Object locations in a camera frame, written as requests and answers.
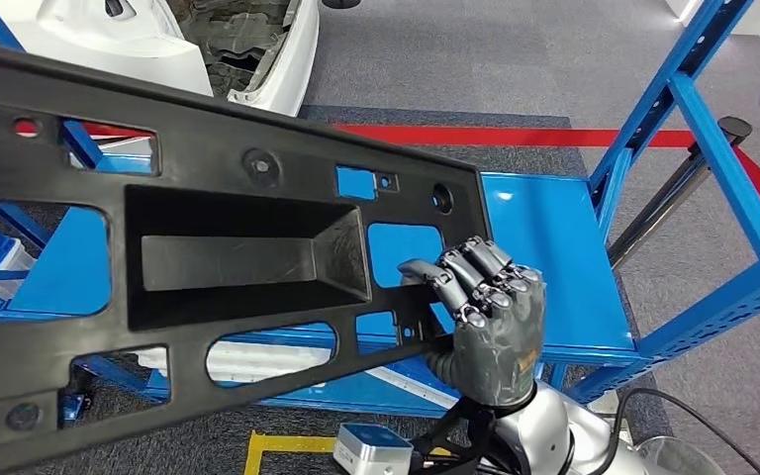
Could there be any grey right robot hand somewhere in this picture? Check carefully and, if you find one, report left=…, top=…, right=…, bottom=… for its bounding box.
left=397, top=236, right=548, bottom=409

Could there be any long black plastic panel part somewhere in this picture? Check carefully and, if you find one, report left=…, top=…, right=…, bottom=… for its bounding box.
left=0, top=39, right=494, bottom=475

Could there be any red barrier belt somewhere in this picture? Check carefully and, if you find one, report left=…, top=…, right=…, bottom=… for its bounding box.
left=12, top=118, right=696, bottom=148

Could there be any white car body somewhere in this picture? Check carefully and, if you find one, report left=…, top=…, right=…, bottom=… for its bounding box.
left=0, top=0, right=321, bottom=118

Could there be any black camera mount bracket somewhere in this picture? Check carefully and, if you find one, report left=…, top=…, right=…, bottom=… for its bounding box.
left=413, top=393, right=506, bottom=475

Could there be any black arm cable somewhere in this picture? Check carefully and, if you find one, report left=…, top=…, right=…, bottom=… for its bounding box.
left=586, top=388, right=760, bottom=475

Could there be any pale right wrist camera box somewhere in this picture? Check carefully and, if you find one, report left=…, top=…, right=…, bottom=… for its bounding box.
left=332, top=423, right=416, bottom=475

